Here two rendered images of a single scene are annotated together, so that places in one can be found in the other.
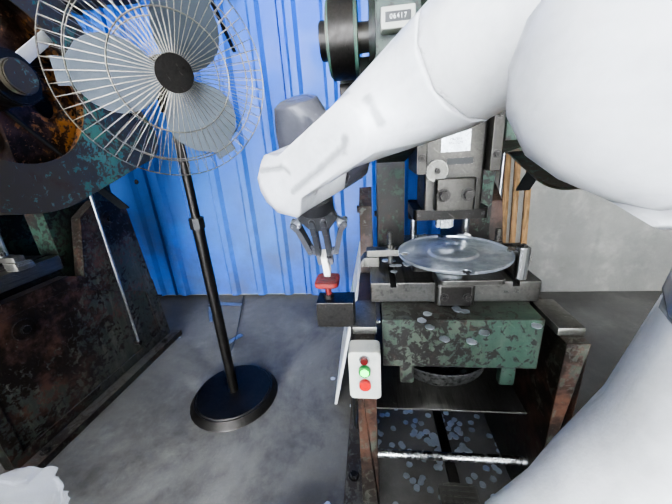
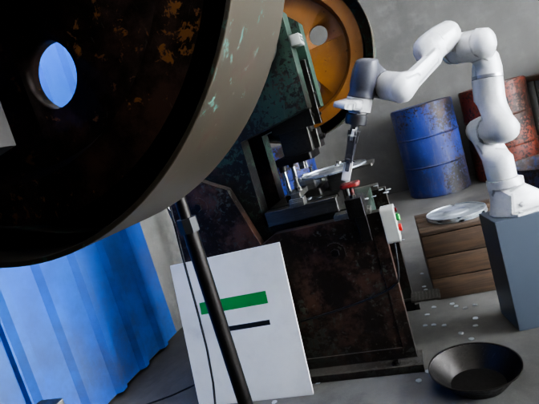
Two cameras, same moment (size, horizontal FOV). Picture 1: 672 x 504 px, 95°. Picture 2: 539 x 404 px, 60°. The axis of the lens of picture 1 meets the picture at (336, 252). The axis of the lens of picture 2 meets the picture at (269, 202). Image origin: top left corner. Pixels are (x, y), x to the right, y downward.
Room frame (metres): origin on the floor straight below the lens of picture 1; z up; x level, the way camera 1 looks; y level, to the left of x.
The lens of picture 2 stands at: (0.68, 1.69, 1.00)
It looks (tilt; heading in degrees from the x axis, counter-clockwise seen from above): 8 degrees down; 281
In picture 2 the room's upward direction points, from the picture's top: 16 degrees counter-clockwise
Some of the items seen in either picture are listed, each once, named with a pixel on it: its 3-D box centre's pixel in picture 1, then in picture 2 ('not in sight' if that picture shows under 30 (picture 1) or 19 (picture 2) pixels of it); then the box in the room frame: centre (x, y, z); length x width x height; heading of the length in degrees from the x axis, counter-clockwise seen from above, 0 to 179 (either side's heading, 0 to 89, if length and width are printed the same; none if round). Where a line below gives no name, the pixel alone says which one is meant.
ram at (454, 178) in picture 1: (451, 151); (297, 117); (0.86, -0.33, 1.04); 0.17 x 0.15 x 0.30; 173
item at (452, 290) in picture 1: (456, 282); (347, 181); (0.73, -0.31, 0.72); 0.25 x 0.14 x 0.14; 173
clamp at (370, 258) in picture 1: (387, 247); (297, 190); (0.92, -0.16, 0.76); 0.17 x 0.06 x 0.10; 83
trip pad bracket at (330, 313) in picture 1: (338, 326); (359, 219); (0.71, 0.01, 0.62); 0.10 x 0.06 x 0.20; 83
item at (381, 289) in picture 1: (441, 270); (311, 200); (0.90, -0.33, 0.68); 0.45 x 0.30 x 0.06; 83
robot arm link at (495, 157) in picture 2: not in sight; (489, 147); (0.16, -0.26, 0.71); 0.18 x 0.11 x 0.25; 104
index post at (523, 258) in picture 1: (521, 261); not in sight; (0.75, -0.49, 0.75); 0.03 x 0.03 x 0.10; 83
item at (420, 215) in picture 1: (444, 212); (298, 159); (0.90, -0.33, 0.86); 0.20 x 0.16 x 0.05; 83
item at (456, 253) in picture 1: (453, 251); (332, 169); (0.77, -0.31, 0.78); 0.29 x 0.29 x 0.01
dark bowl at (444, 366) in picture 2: not in sight; (476, 373); (0.47, 0.16, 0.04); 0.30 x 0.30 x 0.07
